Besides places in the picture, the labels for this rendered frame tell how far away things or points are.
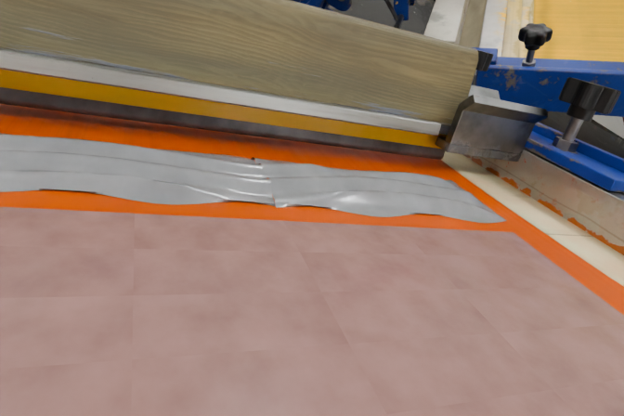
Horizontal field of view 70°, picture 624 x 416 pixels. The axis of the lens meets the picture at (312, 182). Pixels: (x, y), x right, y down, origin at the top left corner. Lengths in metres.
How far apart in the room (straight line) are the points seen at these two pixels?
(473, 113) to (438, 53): 0.06
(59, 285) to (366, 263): 0.13
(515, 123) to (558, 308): 0.21
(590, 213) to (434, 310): 0.22
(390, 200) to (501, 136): 0.16
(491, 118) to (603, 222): 0.12
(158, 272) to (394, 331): 0.10
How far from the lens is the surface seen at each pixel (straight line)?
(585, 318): 0.27
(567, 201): 0.42
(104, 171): 0.26
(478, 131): 0.41
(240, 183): 0.26
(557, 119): 1.28
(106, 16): 0.31
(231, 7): 0.32
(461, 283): 0.24
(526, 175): 0.45
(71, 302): 0.18
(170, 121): 0.33
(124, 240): 0.21
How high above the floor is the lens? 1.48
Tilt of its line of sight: 49 degrees down
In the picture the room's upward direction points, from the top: 36 degrees clockwise
